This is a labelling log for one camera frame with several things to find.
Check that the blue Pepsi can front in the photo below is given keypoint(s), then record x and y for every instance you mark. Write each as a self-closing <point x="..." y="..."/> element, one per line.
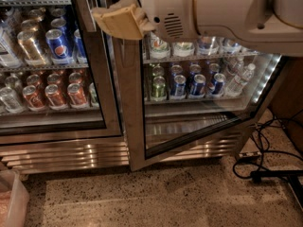
<point x="60" y="48"/>

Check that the silver blue energy can left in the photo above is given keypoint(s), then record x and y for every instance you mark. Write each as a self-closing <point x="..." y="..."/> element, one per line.
<point x="207" y="46"/>

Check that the red cola can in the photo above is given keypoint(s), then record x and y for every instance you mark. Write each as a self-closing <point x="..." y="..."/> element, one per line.
<point x="34" y="98"/>
<point x="55" y="96"/>
<point x="77" y="96"/>

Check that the clear water bottle back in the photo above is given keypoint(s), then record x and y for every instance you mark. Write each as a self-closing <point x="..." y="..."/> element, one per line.
<point x="234" y="65"/>

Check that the clear water bottle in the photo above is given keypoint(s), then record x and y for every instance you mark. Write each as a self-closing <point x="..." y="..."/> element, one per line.
<point x="237" y="83"/>
<point x="234" y="65"/>

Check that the silver blue energy can middle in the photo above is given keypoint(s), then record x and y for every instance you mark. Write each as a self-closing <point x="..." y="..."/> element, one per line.
<point x="230" y="46"/>

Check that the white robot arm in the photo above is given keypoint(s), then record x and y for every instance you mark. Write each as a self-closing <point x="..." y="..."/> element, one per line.
<point x="270" y="26"/>

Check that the glass fridge door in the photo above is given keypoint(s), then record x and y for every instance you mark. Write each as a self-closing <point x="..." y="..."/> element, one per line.
<point x="155" y="127"/>
<point x="91" y="69"/>

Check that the translucent plastic bin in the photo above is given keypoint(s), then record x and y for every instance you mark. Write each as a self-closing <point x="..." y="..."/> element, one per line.
<point x="13" y="199"/>

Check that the red cola can right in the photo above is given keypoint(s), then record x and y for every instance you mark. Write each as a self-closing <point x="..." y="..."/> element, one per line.
<point x="77" y="96"/>

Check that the white green soda can right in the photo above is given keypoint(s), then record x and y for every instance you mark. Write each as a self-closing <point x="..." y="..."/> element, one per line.
<point x="183" y="49"/>

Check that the silver diet cola can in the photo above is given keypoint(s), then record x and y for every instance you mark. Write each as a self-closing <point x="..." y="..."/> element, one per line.
<point x="11" y="100"/>

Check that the gold soda can front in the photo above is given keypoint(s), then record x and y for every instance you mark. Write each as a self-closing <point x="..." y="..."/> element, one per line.
<point x="33" y="48"/>

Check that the blue Pepsi can lower middle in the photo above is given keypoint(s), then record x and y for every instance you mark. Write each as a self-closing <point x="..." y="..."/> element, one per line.
<point x="197" y="87"/>

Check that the white green soda can middle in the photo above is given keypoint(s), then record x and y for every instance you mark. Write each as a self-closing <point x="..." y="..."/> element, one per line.
<point x="159" y="49"/>

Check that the blue Pepsi can lower left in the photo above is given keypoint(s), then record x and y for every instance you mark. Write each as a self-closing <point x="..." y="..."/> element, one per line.
<point x="178" y="86"/>

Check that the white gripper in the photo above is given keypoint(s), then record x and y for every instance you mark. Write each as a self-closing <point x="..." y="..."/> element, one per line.
<point x="169" y="9"/>

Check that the clear water bottle front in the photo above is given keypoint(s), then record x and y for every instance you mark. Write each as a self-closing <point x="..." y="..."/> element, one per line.
<point x="237" y="83"/>

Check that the blue pepsi can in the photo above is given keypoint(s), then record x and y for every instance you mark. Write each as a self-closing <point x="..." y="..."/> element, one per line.
<point x="178" y="86"/>
<point x="215" y="86"/>
<point x="60" y="48"/>
<point x="197" y="87"/>

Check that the silver blue energy can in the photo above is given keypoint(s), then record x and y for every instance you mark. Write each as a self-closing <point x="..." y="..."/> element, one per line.
<point x="207" y="46"/>
<point x="230" y="46"/>

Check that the blue Pepsi can lower right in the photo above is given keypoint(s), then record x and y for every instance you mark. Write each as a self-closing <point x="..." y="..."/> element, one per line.
<point x="215" y="86"/>

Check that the steel fridge bottom grille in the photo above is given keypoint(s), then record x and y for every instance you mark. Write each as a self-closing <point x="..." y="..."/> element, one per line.
<point x="114" y="151"/>

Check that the red cola can middle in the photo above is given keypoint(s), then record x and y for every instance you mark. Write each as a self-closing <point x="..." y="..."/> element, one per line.
<point x="55" y="96"/>

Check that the white green soda can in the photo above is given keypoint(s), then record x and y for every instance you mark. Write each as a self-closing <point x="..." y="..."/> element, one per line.
<point x="159" y="49"/>
<point x="183" y="49"/>

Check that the red cola can left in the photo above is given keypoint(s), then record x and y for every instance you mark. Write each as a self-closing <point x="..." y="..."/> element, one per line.
<point x="34" y="98"/>

